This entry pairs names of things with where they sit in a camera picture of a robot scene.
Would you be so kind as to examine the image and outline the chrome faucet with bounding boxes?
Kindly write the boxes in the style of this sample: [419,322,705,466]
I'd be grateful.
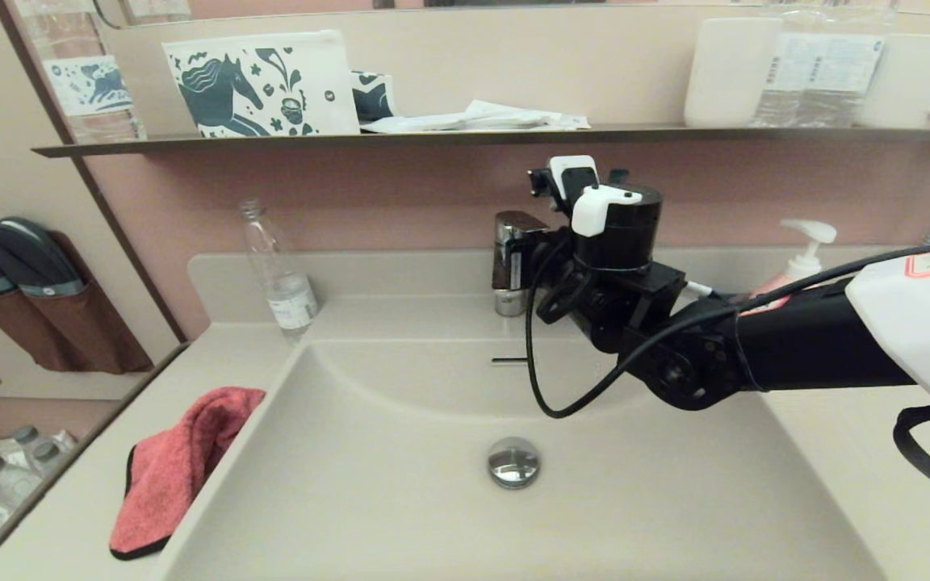
[492,211,551,317]

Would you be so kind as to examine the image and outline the pink cloth black trim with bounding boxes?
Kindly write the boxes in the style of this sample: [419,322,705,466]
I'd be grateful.
[109,387,267,561]

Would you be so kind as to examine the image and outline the beige sink basin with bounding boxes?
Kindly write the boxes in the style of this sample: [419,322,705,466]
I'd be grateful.
[146,337,886,581]

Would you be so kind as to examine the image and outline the white paper packets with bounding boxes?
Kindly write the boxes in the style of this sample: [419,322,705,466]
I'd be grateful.
[360,99,593,134]

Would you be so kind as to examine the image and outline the chrome drain stopper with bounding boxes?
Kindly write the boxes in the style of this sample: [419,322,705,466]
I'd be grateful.
[487,437,542,490]

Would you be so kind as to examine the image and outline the pink soap pump bottle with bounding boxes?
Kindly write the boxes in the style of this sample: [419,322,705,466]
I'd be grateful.
[752,218,839,301]

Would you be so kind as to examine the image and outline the small blue white pouch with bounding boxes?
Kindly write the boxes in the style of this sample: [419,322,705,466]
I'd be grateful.
[350,70,397,123]

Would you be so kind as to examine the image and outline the slim clear plastic bottle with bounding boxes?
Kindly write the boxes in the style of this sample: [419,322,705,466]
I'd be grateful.
[239,199,320,340]

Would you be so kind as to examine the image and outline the clear bottle white label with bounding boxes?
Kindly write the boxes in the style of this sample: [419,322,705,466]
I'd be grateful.
[748,0,821,128]
[814,0,895,128]

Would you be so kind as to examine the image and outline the white pouch blue horse print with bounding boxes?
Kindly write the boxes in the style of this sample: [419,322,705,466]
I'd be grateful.
[162,30,361,138]

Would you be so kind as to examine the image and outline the large clear bottle horse label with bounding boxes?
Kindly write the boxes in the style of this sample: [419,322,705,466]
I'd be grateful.
[17,0,147,144]

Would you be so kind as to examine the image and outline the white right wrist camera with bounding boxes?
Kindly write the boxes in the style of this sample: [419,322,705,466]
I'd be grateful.
[530,156,643,239]

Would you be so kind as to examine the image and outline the dark metal wall shelf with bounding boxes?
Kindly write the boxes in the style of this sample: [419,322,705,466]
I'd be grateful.
[31,123,930,158]

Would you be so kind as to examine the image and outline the white cup without handle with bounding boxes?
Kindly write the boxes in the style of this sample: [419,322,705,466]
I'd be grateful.
[683,18,782,128]

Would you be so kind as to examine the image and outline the white mug with handle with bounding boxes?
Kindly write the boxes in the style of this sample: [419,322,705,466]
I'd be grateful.
[857,32,930,130]

